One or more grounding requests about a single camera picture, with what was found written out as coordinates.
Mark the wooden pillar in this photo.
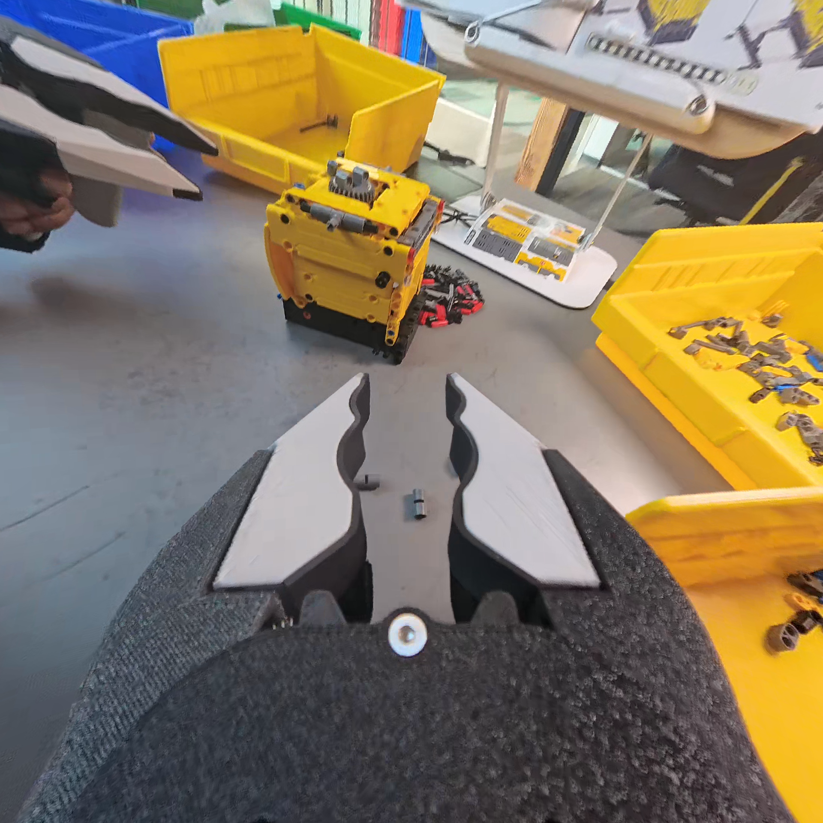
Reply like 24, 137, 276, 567
514, 96, 572, 194

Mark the shelf of coloured bins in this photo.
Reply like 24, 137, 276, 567
369, 0, 439, 68

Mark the blue plastic bin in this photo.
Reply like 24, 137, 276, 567
0, 0, 195, 154

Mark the black office chair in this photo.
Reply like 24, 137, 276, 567
648, 143, 823, 225

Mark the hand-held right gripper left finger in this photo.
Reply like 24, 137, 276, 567
212, 373, 372, 591

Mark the green plastic bin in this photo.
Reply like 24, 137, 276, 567
276, 2, 362, 41

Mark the yellow lego model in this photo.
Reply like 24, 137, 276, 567
264, 157, 446, 365

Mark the person's left hand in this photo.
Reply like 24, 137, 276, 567
0, 175, 76, 236

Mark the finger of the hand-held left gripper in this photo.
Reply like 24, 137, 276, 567
9, 35, 219, 156
0, 85, 204, 201

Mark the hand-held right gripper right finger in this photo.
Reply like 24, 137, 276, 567
445, 373, 602, 590

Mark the yellow plastic bin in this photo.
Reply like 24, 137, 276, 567
157, 24, 446, 195
625, 487, 823, 823
590, 222, 823, 491

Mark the pile of black red pins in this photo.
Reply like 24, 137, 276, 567
418, 264, 485, 329

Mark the white and wood book stand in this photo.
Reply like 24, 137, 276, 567
421, 0, 823, 311

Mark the yellow and grey sticker sheet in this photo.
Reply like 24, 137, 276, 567
463, 201, 587, 284

